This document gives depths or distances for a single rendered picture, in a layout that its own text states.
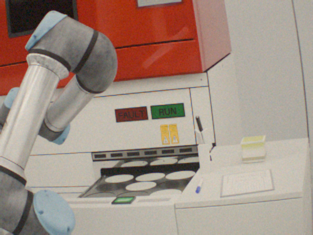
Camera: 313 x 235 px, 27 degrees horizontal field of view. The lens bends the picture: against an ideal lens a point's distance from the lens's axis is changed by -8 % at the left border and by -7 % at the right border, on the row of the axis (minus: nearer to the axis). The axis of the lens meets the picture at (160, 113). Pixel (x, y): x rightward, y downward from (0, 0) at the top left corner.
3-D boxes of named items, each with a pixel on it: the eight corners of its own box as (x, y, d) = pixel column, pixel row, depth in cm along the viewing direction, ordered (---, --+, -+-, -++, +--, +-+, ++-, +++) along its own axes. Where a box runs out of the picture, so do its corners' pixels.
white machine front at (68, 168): (19, 191, 259) (2, 94, 253) (219, 183, 238) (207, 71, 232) (16, 193, 256) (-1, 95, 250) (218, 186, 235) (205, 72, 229)
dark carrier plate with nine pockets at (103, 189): (107, 175, 241) (107, 174, 241) (202, 170, 232) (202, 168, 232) (75, 204, 208) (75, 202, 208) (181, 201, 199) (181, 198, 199)
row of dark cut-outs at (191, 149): (93, 159, 246) (92, 153, 245) (212, 151, 235) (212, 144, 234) (93, 159, 245) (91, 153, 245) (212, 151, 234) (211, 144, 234)
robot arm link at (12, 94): (43, 97, 191) (28, 123, 196) (12, 81, 187) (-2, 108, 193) (40, 112, 184) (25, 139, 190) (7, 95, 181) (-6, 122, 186)
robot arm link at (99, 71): (142, 42, 162) (66, 123, 200) (103, 22, 159) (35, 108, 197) (131, 80, 156) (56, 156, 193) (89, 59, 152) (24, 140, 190)
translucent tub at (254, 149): (244, 158, 210) (242, 136, 209) (267, 155, 209) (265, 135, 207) (242, 164, 203) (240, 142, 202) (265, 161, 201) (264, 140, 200)
